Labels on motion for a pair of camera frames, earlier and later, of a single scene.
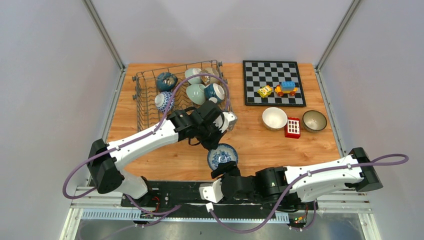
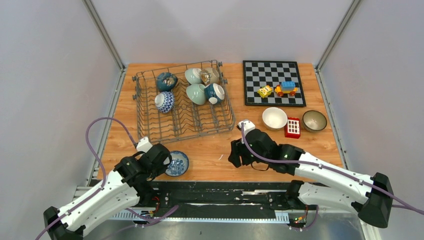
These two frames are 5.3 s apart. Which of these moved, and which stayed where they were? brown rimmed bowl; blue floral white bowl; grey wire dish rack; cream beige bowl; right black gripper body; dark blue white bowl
Moved: right black gripper body; blue floral white bowl
Stayed: dark blue white bowl; cream beige bowl; grey wire dish rack; brown rimmed bowl
